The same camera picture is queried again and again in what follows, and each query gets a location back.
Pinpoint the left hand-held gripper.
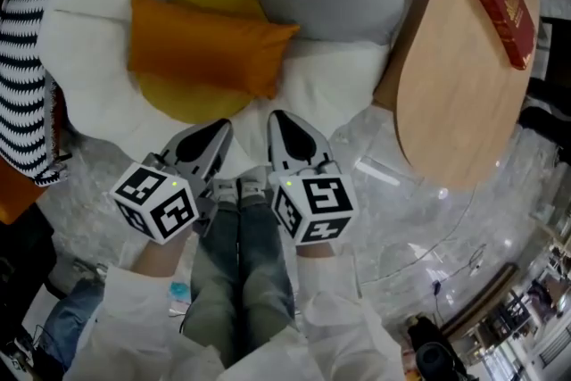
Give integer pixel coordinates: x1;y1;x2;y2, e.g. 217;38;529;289
109;119;236;245

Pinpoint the black round device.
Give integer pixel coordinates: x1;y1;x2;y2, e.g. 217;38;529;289
406;311;468;381

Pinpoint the person's left leg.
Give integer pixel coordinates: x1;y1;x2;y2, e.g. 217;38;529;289
181;203;244;370

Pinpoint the clear round floor mat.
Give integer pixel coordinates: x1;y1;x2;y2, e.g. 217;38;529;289
332;106;561;286

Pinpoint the white flower-shaped seat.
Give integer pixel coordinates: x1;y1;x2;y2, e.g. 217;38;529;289
37;0;405;175

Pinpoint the person's left shoe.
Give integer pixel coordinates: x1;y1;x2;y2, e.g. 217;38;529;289
211;176;243;207

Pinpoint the blue denim cloth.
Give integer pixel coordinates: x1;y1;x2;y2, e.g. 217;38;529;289
40;280;107;373

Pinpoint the person's left forearm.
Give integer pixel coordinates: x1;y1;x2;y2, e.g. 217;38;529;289
70;230;197;381

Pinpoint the red book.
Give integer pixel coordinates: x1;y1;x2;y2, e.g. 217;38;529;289
470;0;537;71

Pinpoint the black and white striped blanket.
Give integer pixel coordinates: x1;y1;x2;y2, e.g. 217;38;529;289
0;0;69;188

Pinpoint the person's right forearm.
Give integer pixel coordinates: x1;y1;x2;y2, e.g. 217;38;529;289
292;241;405;381

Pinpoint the wooden table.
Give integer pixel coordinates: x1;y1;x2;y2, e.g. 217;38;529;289
372;0;543;192

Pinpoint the orange cushion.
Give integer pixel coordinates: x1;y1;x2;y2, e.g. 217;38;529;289
128;0;302;101

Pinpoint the person's right leg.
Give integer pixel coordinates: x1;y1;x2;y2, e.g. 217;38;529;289
238;201;299;347

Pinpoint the person's leg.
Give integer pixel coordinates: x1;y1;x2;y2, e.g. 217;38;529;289
181;203;244;370
238;201;299;347

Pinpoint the person's shoe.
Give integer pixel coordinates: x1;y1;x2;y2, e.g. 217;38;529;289
238;167;274;209
211;176;243;207

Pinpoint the black cable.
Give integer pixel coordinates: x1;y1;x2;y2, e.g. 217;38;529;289
430;244;488;325

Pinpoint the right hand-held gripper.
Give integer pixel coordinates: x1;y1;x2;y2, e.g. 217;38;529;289
266;110;360;246

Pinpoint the person's right shoe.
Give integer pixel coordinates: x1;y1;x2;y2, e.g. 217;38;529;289
238;167;274;209

